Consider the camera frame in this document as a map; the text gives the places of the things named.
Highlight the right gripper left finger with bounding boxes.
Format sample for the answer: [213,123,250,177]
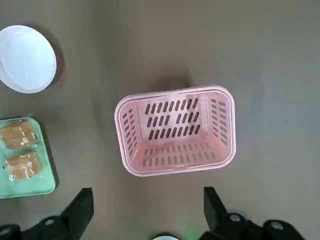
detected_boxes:
[0,187,95,240]

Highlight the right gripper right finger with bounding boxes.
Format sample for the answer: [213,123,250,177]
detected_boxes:
[199,186,309,240]

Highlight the green rectangular tray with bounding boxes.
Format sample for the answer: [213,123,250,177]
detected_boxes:
[0,116,56,200]

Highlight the small pink plastic basket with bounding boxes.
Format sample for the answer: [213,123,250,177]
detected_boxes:
[114,84,237,178]

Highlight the clear-wrapped bread pack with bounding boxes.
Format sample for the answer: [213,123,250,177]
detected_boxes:
[3,149,45,186]
[0,119,39,151]

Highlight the white round plate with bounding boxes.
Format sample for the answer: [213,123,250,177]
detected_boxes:
[0,24,58,95]

